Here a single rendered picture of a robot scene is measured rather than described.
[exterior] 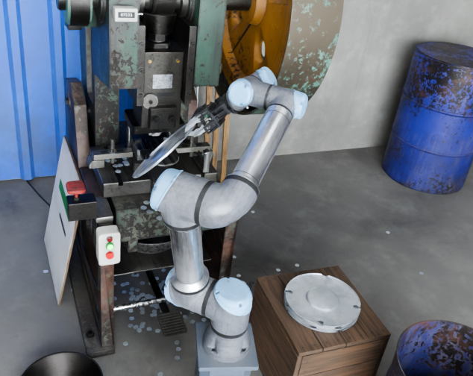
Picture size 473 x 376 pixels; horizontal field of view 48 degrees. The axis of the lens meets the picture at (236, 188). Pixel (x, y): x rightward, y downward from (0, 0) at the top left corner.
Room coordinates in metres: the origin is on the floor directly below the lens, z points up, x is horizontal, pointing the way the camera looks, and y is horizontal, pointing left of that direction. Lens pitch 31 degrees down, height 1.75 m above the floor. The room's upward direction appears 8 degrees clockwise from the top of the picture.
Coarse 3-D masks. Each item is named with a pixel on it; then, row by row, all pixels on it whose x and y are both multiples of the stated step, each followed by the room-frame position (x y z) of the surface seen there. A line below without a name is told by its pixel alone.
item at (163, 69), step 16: (160, 48) 1.84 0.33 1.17; (176, 48) 1.86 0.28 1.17; (160, 64) 1.80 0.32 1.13; (176, 64) 1.83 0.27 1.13; (144, 80) 1.78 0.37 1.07; (160, 80) 1.80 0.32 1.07; (176, 80) 1.83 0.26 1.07; (144, 96) 1.77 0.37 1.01; (160, 96) 1.80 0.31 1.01; (176, 96) 1.83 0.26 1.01; (144, 112) 1.78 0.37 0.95; (160, 112) 1.77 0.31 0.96; (176, 112) 1.83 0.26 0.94; (160, 128) 1.78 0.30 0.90
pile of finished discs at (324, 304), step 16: (288, 288) 1.60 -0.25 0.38; (304, 288) 1.61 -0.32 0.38; (320, 288) 1.62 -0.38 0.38; (336, 288) 1.64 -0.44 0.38; (288, 304) 1.51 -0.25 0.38; (304, 304) 1.52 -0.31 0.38; (320, 304) 1.53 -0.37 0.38; (336, 304) 1.54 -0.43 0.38; (352, 304) 1.56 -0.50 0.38; (304, 320) 1.45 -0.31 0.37; (320, 320) 1.45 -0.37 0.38; (336, 320) 1.46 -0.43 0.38; (352, 320) 1.47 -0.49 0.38
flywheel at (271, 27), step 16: (256, 0) 1.96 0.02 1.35; (272, 0) 1.93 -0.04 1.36; (288, 0) 1.76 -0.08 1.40; (240, 16) 2.23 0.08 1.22; (256, 16) 1.97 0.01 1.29; (272, 16) 1.91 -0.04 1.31; (288, 16) 1.74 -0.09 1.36; (224, 32) 2.24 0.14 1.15; (240, 32) 2.14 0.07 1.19; (256, 32) 2.01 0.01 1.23; (272, 32) 1.90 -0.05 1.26; (288, 32) 1.73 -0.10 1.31; (224, 48) 2.19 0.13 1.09; (240, 48) 2.12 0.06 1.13; (256, 48) 2.02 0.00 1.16; (272, 48) 1.88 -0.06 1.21; (224, 64) 2.17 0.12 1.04; (240, 64) 2.11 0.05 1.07; (256, 64) 1.98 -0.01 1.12; (272, 64) 1.79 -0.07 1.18
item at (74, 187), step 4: (68, 184) 1.53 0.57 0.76; (72, 184) 1.53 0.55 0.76; (76, 184) 1.53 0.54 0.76; (80, 184) 1.54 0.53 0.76; (68, 188) 1.51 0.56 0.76; (72, 188) 1.51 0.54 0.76; (76, 188) 1.51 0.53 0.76; (80, 188) 1.51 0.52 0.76; (84, 188) 1.52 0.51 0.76; (68, 192) 1.49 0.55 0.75; (72, 192) 1.49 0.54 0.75; (76, 192) 1.50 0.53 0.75; (80, 192) 1.50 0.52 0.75; (76, 196) 1.52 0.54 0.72
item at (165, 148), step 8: (192, 128) 1.62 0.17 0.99; (176, 136) 1.73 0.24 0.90; (184, 136) 1.57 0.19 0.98; (160, 144) 1.78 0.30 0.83; (168, 144) 1.65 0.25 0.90; (176, 144) 1.54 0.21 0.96; (152, 152) 1.75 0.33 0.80; (160, 152) 1.61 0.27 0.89; (168, 152) 1.52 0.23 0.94; (144, 160) 1.72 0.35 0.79; (152, 160) 1.60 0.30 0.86; (160, 160) 1.51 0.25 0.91; (144, 168) 1.60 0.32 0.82; (136, 176) 1.57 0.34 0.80
